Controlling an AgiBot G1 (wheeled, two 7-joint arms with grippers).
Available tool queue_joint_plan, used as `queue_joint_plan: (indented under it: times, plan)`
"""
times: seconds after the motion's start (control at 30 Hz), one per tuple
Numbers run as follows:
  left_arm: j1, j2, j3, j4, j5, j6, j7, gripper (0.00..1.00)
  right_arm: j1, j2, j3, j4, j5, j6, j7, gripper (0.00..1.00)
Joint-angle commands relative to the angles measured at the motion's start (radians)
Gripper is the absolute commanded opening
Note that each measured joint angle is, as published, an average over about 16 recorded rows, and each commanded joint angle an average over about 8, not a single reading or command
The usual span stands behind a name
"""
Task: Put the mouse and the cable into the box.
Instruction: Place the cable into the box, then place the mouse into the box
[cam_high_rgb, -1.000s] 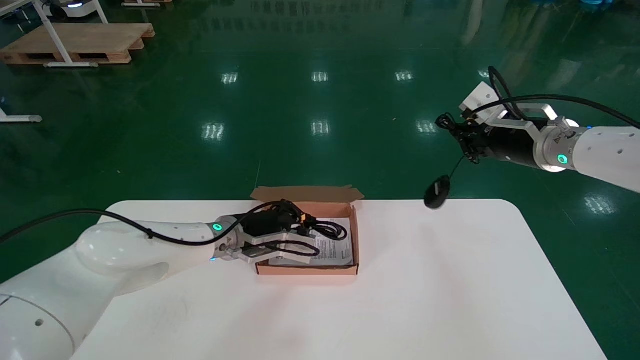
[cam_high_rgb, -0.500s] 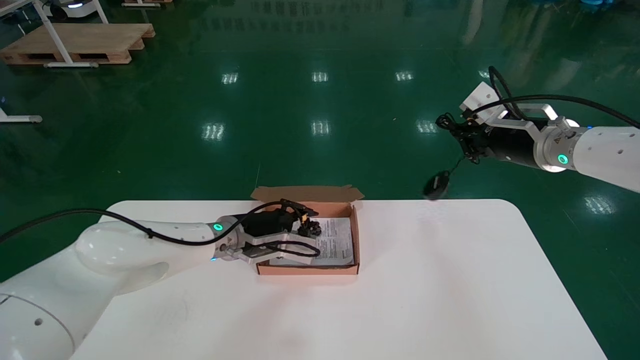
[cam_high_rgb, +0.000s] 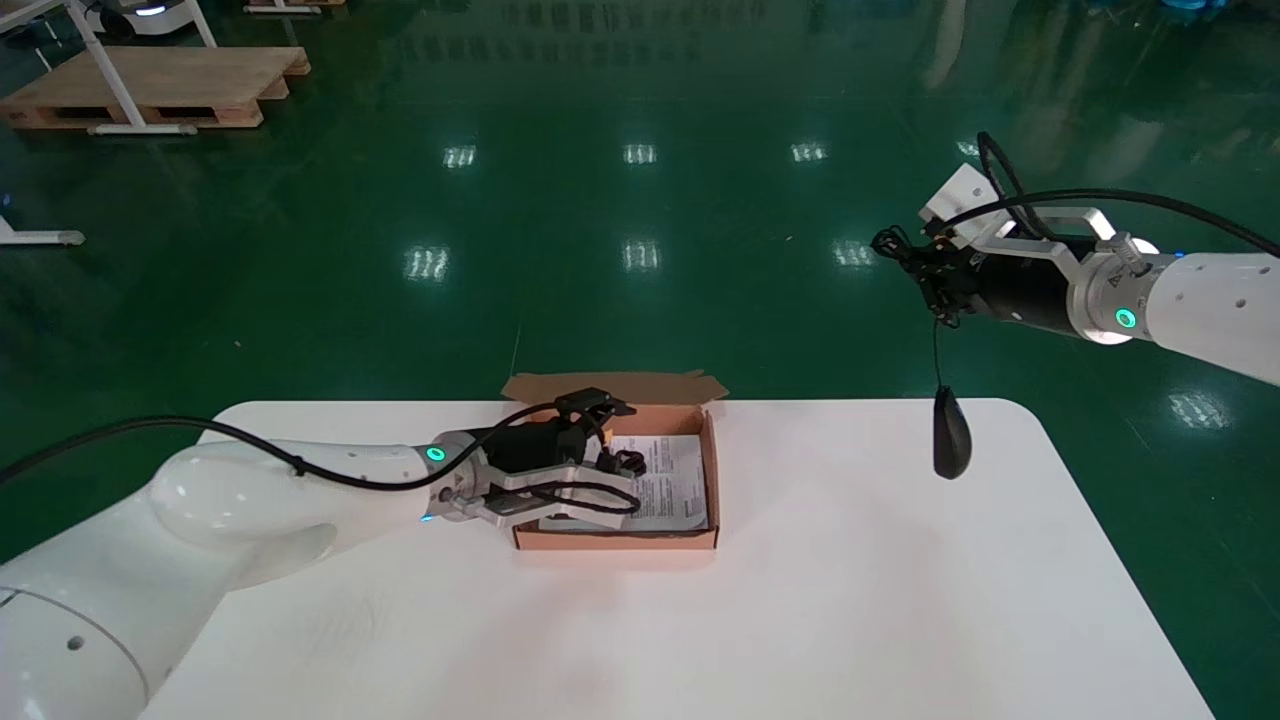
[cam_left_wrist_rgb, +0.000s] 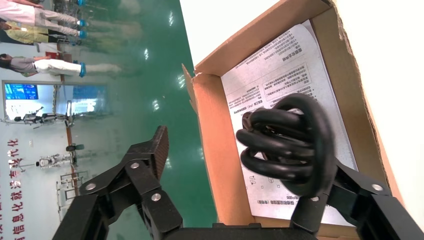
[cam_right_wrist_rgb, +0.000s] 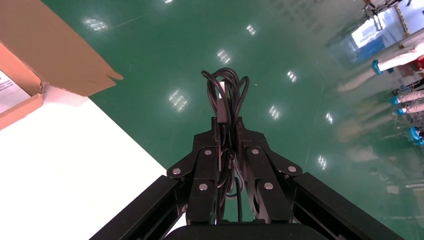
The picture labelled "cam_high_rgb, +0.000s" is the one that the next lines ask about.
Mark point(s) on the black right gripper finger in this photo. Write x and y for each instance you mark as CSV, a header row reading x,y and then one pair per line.
x,y
930,253
945,298

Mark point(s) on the white metal stand foot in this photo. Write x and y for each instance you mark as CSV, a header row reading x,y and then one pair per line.
x,y
40,238

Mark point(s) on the white metal table frame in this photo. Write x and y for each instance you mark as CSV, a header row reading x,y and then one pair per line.
x,y
118,90

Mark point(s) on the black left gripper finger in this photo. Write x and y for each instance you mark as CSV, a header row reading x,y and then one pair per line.
x,y
608,462
595,404

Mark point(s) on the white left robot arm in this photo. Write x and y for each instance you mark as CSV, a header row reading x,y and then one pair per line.
x,y
230,510

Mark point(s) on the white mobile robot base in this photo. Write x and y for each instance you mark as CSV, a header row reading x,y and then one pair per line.
x,y
150,15

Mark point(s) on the brown cardboard box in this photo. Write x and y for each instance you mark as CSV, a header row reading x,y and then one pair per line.
x,y
690,540

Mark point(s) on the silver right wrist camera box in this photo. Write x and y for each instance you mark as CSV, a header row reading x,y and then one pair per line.
x,y
960,195

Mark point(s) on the white printed instruction sheet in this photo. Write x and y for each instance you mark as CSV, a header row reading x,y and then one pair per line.
x,y
680,490

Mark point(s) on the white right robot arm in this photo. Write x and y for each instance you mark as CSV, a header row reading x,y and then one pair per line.
x,y
1210,300

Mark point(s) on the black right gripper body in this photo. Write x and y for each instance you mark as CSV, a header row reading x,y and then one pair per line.
x,y
1020,285

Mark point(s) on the large wooden pallet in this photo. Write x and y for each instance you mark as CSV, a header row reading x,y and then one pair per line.
x,y
170,85

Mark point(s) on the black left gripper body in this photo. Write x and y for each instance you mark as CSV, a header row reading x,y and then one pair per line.
x,y
535,448

